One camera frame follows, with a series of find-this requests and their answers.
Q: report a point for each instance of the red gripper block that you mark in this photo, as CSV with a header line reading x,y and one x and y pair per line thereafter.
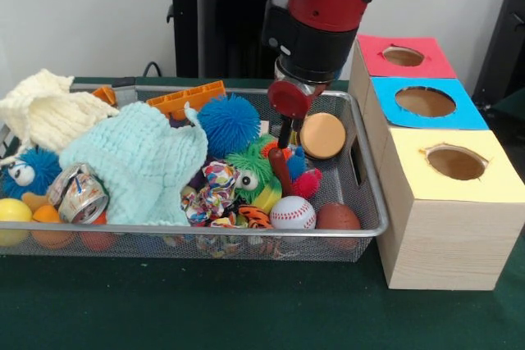
x,y
289,100

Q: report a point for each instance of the plain blue spiky ball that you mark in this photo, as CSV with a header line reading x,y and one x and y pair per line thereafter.
x,y
229,120

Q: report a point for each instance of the toy hamburger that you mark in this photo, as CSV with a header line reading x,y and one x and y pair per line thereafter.
x,y
324,134

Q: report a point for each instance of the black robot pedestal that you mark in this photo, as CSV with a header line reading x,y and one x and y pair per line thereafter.
x,y
221,38

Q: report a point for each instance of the dark green side table cloth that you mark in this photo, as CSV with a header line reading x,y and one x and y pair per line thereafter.
x,y
512,106

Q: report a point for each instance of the blue spiky ball with eyes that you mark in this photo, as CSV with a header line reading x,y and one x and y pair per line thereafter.
x,y
37,169

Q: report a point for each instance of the brown toy football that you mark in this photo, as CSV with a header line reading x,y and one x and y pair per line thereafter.
x,y
338,218

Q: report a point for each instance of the multicolour patterned cloth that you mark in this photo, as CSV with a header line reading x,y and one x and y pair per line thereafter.
x,y
217,186

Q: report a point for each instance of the black flat monitor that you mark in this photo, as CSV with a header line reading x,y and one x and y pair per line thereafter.
x,y
504,38

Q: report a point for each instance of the mint green muslin cloth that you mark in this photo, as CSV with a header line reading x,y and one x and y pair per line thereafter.
x,y
135,161

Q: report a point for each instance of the green spiky toy with eyes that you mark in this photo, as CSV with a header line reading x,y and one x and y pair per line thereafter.
x,y
250,165

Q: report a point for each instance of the cream muslin cloth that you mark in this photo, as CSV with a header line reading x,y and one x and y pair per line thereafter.
x,y
49,116

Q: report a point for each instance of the wooden box with three holes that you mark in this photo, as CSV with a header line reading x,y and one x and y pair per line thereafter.
x,y
447,243

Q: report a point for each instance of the yellow smooth ball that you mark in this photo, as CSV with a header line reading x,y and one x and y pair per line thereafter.
x,y
14,212

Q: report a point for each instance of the crushed silver drink can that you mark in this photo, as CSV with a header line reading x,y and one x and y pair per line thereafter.
x,y
80,198

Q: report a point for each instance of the white toy baseball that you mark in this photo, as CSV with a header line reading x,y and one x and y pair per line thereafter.
x,y
293,212

